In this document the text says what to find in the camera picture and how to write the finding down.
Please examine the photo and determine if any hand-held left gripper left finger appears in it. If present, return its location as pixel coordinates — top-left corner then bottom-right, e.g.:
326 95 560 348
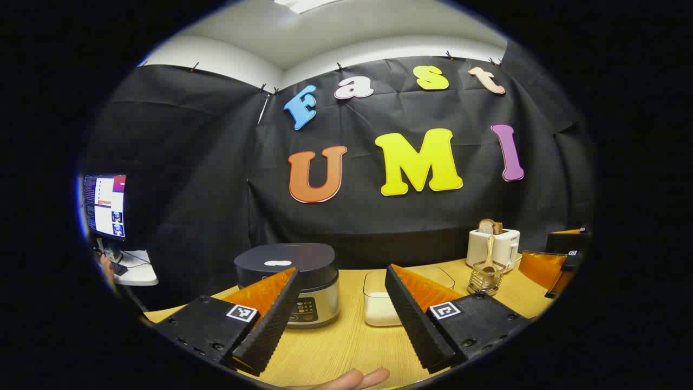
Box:
154 265 303 377

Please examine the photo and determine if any black and silver rice cooker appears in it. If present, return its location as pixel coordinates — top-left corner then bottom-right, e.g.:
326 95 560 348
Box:
234 243 341 329

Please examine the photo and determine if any clear plastic container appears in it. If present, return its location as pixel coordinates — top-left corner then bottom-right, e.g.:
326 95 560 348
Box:
363 265 456 327

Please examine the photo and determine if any wooden spoon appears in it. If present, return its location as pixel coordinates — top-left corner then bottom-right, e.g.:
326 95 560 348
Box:
481 235 498 274

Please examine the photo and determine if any white toaster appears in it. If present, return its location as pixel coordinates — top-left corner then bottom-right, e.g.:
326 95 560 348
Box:
467 227 521 271

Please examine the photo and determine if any white side table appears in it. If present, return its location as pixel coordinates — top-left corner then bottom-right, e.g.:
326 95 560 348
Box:
106 249 159 287

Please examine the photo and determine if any metal wire chopstick holder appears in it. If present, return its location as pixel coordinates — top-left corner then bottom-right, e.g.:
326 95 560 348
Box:
468 261 507 296

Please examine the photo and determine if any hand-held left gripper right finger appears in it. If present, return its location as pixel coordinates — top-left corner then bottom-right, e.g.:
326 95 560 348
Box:
384 264 534 374

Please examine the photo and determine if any computer monitor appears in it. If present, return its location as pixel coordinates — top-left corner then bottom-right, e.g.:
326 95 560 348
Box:
82 173 128 242

